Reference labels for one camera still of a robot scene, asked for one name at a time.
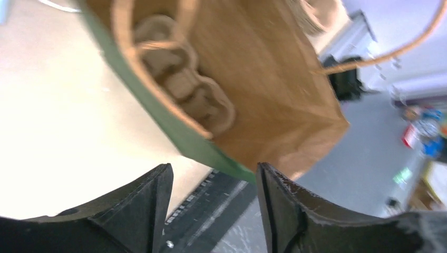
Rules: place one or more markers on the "green paper bag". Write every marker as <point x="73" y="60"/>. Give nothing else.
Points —
<point x="258" y="52"/>

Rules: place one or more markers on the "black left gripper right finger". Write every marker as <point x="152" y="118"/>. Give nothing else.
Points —
<point x="297" y="220"/>

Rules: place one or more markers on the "brown pulp cup carrier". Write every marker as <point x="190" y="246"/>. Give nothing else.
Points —
<point x="200" y="97"/>

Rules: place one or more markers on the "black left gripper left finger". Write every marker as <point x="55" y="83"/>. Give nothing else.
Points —
<point x="128" y="219"/>

